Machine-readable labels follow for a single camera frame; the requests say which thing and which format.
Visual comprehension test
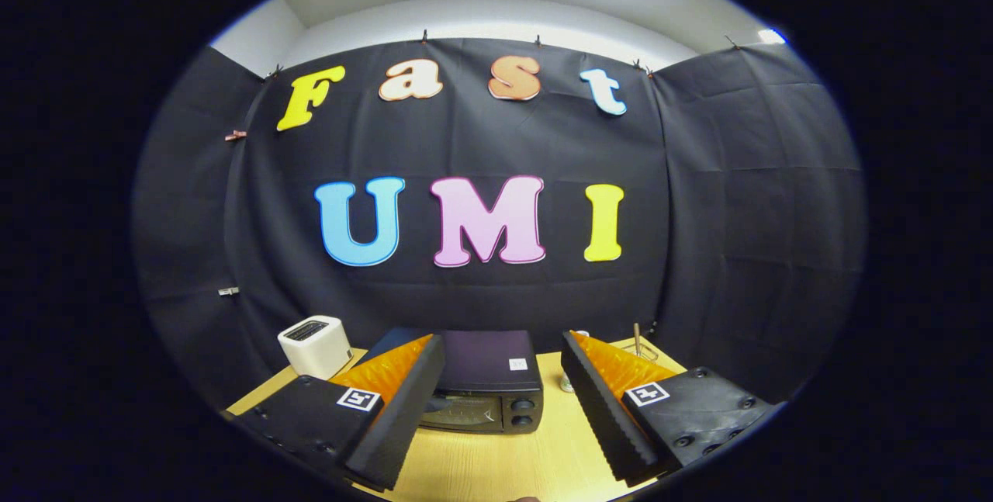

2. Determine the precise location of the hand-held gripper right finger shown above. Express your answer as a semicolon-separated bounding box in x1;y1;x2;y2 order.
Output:
560;330;777;487

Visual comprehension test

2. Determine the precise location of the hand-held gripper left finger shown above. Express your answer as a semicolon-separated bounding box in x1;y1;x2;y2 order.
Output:
233;334;447;492

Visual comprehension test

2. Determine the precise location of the black toaster oven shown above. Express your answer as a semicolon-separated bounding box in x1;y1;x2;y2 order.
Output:
357;327;545;434

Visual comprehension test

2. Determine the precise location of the white bread toaster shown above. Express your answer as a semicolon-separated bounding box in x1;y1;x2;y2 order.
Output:
278;315;354;380

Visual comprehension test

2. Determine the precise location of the white green drink bottle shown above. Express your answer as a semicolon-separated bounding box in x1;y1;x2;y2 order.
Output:
560;329;590;394

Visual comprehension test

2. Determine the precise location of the black backdrop cloth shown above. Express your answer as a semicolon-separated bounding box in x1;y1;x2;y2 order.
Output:
132;36;866;410

